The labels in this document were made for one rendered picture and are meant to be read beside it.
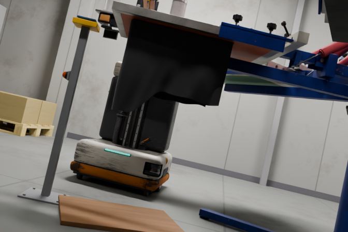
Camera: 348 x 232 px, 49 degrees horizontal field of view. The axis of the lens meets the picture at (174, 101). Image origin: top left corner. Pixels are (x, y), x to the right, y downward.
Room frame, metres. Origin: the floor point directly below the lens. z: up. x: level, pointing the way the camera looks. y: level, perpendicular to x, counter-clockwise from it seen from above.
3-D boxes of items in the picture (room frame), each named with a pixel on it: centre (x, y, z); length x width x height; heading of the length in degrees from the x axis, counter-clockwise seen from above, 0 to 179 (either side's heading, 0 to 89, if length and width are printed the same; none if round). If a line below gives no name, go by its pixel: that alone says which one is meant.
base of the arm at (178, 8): (2.47, 0.10, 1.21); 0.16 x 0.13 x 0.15; 172
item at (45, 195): (2.06, 0.55, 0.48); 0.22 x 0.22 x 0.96; 3
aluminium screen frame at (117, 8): (1.97, -0.02, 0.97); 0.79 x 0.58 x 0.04; 93
